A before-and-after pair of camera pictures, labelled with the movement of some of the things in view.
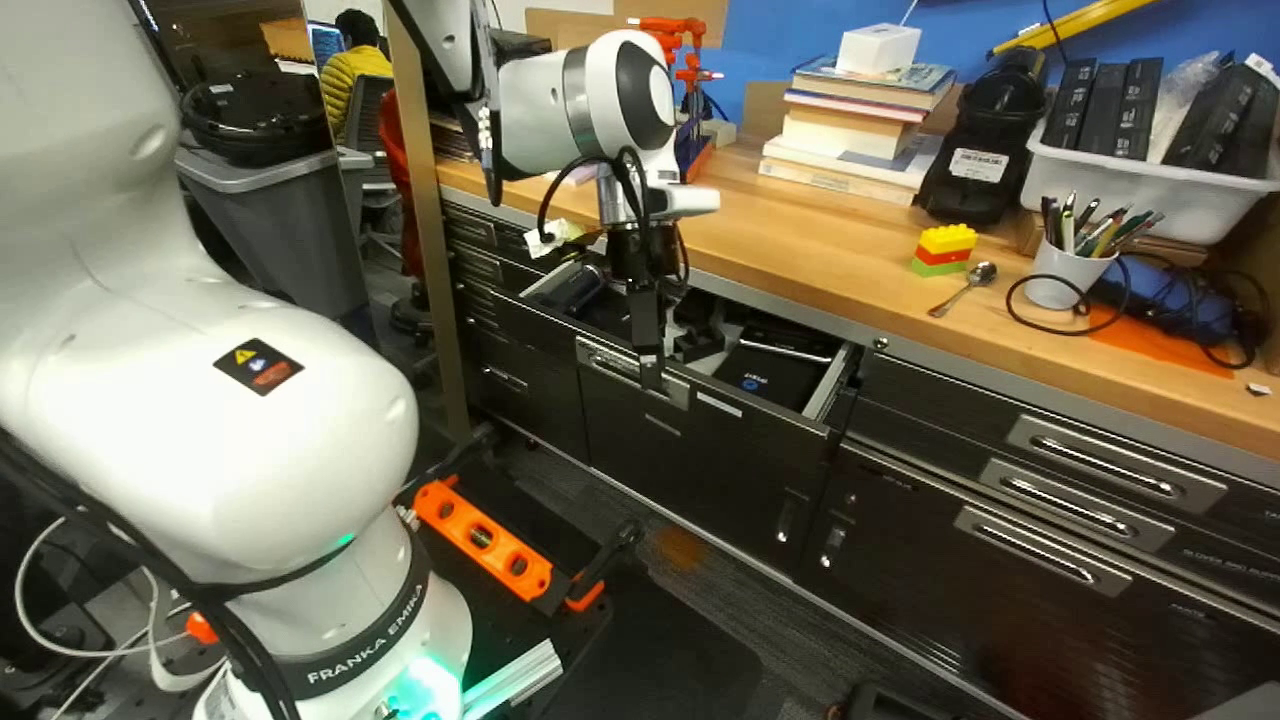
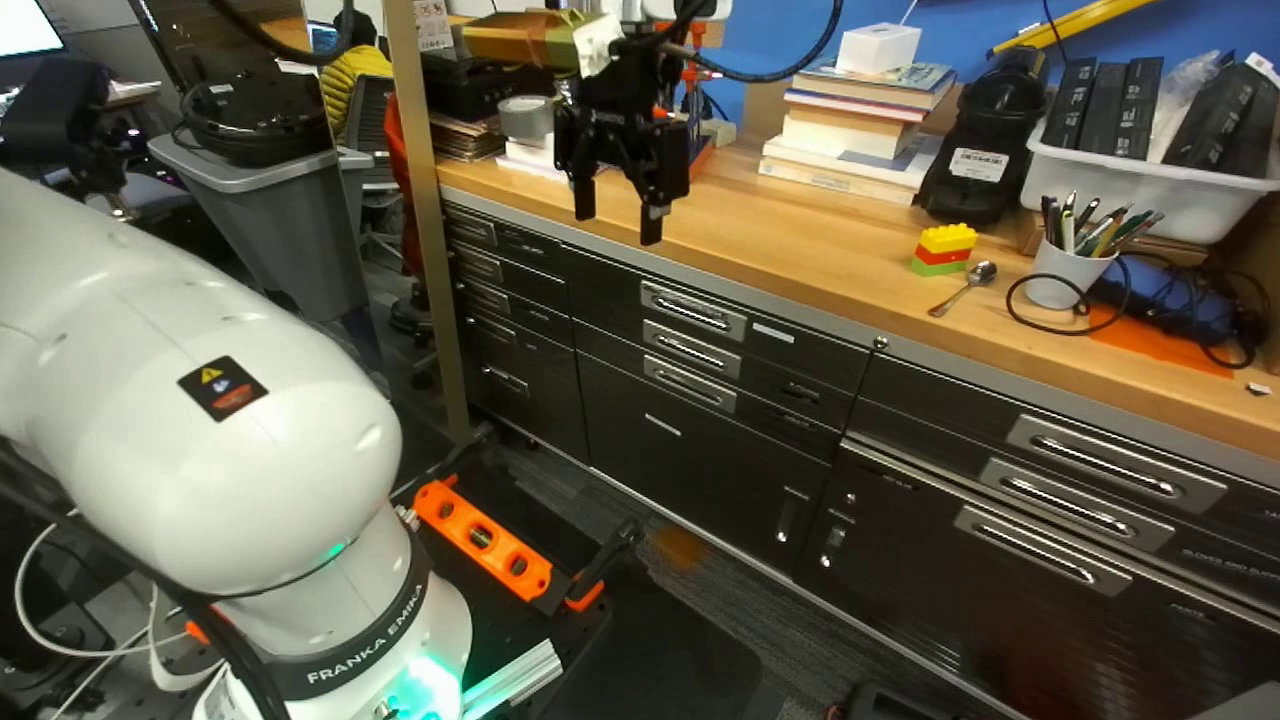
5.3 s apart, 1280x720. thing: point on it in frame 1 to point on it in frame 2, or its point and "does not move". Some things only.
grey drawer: [753, 397] to [685, 587]
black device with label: [977, 165] does not move
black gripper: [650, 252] to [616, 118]
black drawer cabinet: [948, 543] does not move
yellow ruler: [1066, 27] does not move
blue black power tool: [1173, 299] does not move
